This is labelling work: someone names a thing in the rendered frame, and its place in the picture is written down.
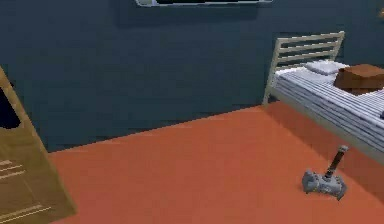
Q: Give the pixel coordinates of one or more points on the white slatted bed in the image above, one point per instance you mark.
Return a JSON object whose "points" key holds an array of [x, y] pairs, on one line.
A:
{"points": [[326, 100]]}

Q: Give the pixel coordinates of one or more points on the white pillow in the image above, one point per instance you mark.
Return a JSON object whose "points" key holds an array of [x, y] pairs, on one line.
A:
{"points": [[325, 66]]}

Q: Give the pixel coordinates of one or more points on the grey hammer shaped object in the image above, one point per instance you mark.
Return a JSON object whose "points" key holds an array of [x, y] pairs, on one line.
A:
{"points": [[321, 182]]}

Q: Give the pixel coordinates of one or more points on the brown box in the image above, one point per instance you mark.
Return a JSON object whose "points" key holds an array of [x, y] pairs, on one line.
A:
{"points": [[361, 79]]}

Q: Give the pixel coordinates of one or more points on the tan wooden cupboard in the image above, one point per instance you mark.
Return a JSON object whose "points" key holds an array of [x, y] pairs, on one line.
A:
{"points": [[23, 173]]}

